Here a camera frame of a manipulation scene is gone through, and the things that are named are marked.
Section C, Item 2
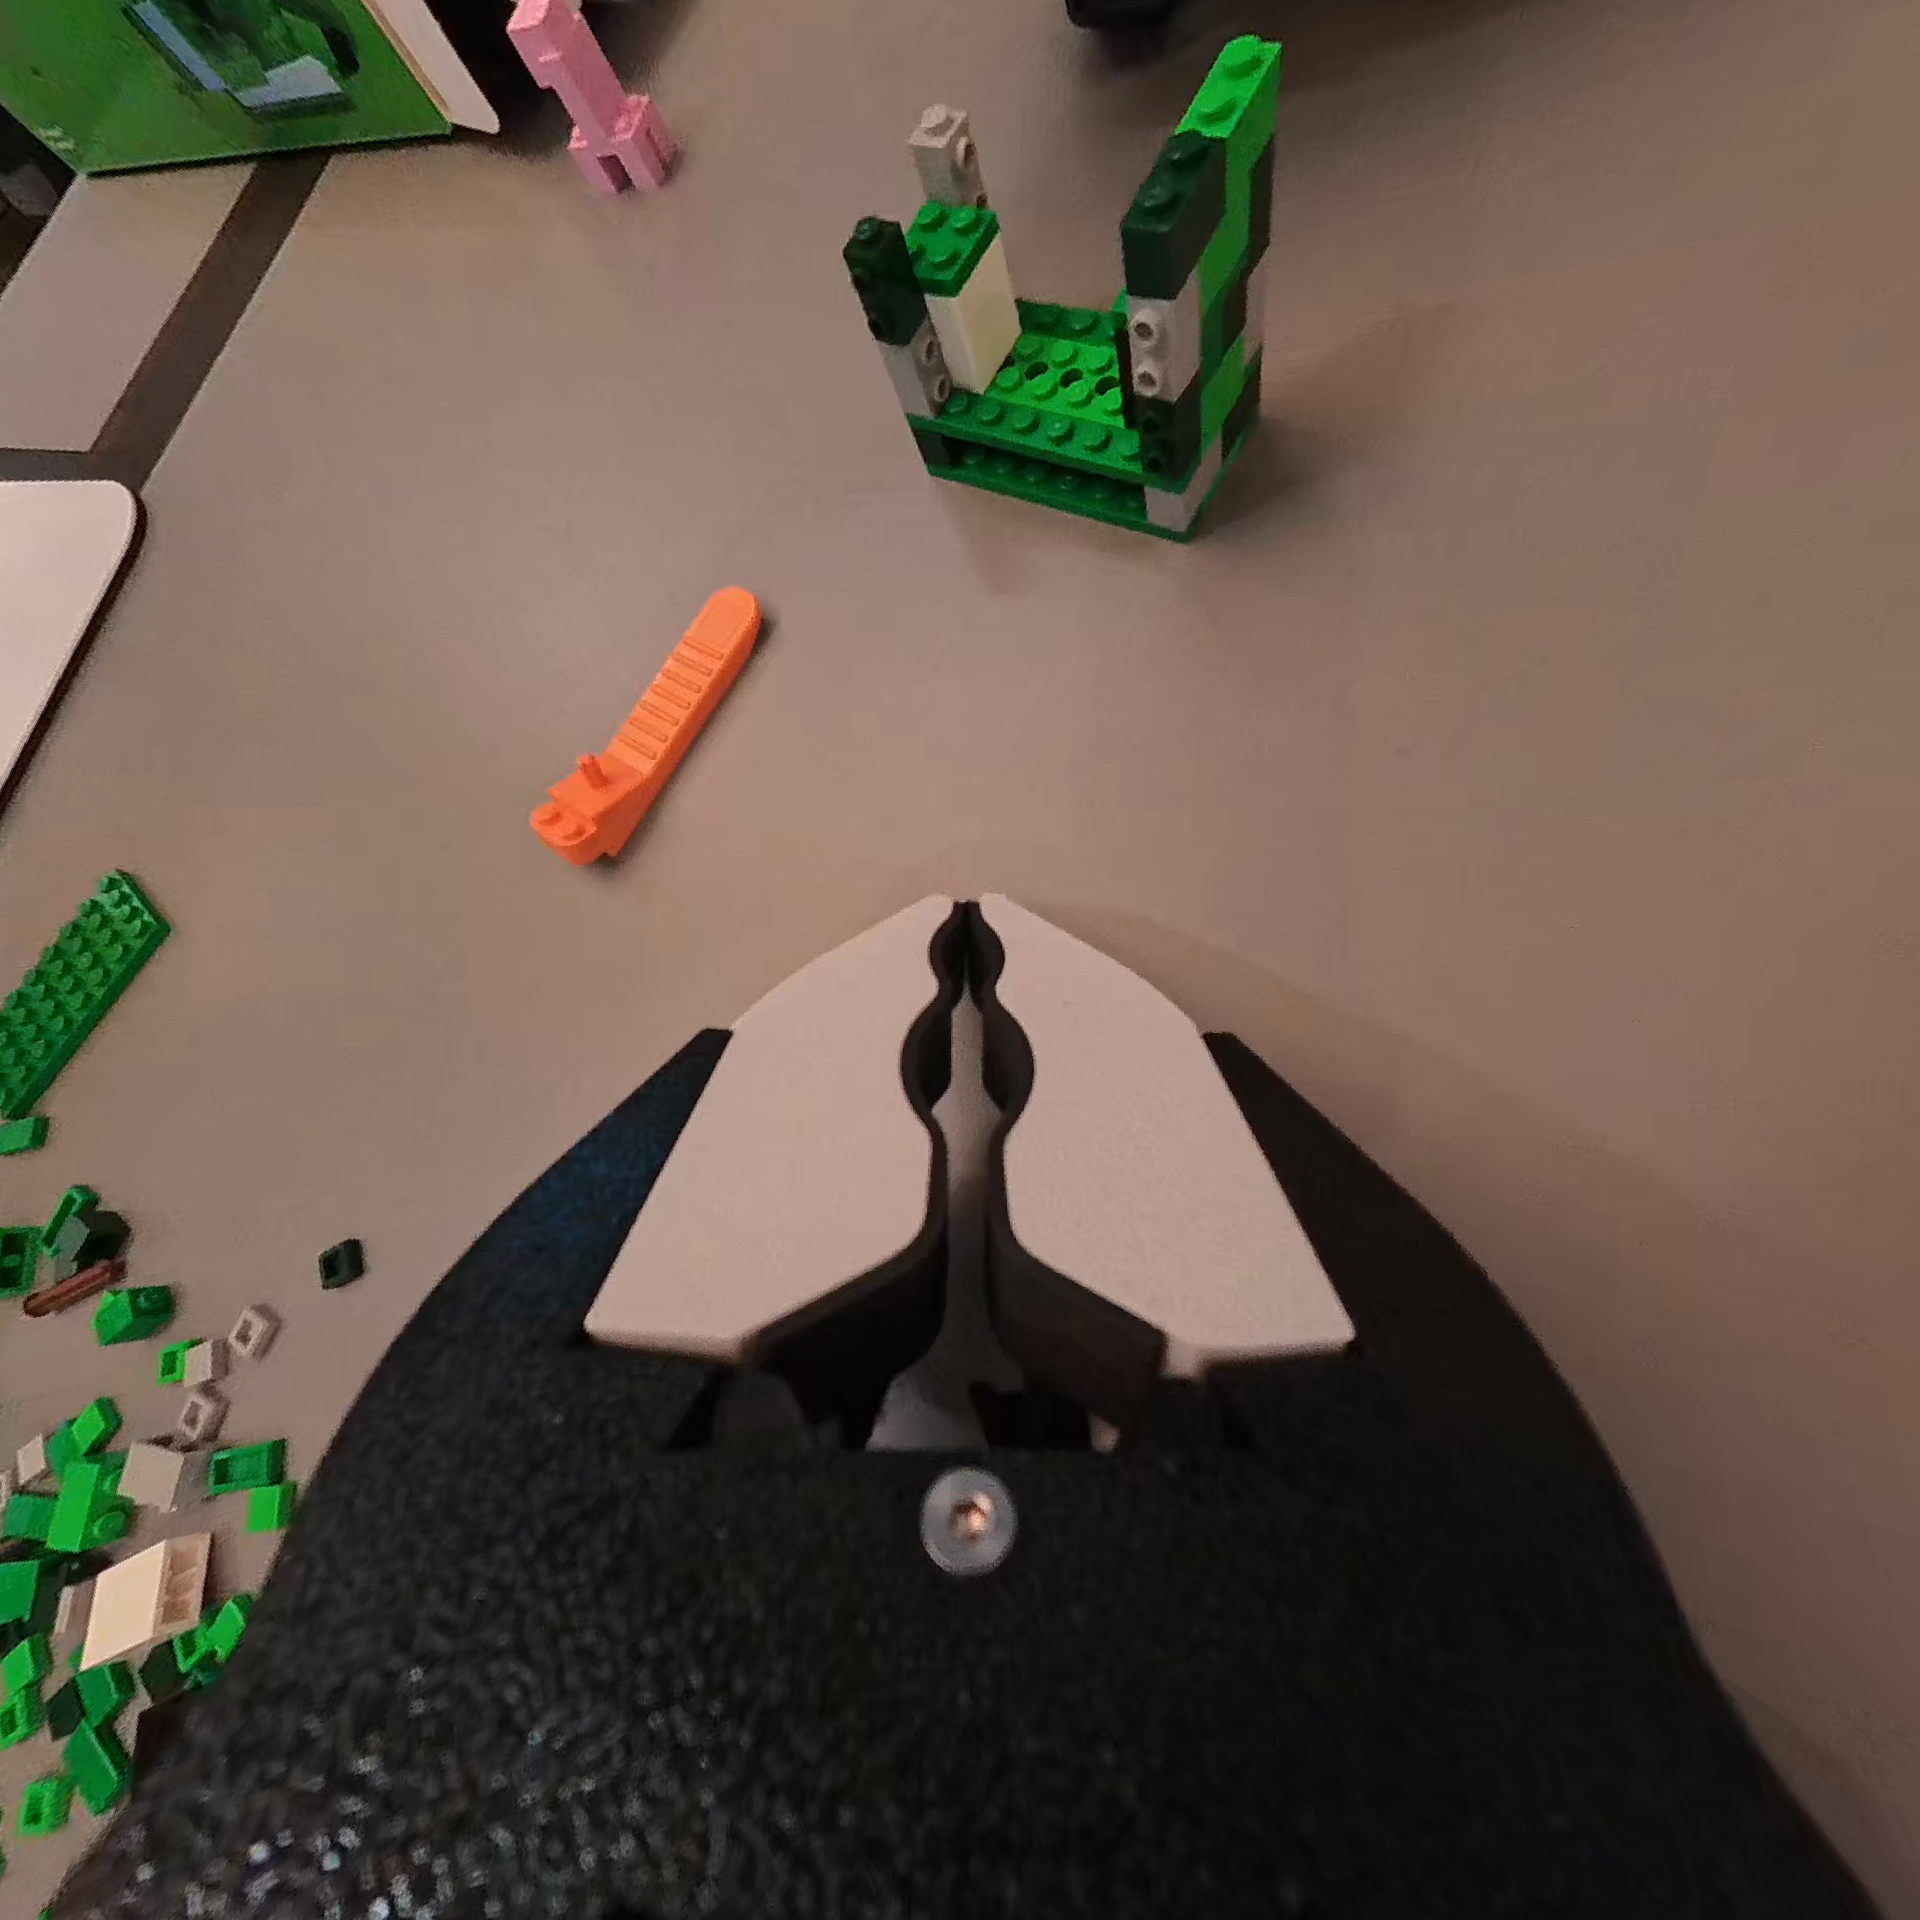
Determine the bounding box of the green lego set box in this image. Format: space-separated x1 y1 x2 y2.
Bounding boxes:
0 0 503 180

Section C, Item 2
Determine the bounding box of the pink lego pig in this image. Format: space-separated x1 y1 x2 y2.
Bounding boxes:
504 0 682 202

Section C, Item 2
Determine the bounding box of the orange brick separator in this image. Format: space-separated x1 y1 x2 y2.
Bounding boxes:
525 586 764 869

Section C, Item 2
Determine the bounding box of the pile of small lego pieces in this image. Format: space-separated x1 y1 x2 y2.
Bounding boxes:
0 1118 302 1839

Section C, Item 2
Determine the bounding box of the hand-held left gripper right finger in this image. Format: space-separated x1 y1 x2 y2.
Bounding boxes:
972 891 1360 1380

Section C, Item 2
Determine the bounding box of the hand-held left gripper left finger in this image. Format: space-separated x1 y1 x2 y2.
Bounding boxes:
582 895 966 1375

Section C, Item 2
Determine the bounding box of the green and grey lego build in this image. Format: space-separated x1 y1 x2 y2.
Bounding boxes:
841 33 1286 547

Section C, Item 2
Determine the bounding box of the green lego plate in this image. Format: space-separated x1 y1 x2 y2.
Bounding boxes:
0 869 175 1119

